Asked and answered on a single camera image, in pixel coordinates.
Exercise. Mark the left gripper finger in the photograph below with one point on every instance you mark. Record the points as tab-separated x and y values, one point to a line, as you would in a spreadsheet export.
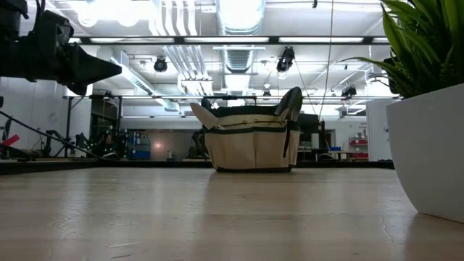
87	61
87	79

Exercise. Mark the beige green-trimmed gardening bag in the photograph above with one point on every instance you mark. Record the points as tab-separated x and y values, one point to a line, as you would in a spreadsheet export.
250	148

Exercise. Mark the black hanging ceiling lamp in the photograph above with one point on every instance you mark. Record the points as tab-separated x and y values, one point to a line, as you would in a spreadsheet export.
348	92
160	65
286	59

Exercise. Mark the blue storage bins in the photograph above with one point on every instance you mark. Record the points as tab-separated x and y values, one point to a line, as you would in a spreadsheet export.
139	152

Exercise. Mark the black beam with light strips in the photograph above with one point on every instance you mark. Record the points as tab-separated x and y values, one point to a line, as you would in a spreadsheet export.
273	40

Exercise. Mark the red storage shelf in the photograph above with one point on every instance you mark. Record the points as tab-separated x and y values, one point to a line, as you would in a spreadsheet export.
358	148

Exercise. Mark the white cabinet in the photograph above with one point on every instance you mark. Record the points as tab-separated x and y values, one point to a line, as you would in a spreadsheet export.
377	130

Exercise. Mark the green plant in white pot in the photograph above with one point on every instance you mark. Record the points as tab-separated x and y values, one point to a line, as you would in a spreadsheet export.
427	152

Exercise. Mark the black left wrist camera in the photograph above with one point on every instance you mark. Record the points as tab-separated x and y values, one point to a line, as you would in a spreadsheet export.
50	29

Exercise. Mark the black metal table frame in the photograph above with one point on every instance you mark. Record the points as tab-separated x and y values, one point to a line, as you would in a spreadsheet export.
108	164

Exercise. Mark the silver ventilation duct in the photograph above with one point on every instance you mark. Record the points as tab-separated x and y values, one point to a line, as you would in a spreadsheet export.
239	18

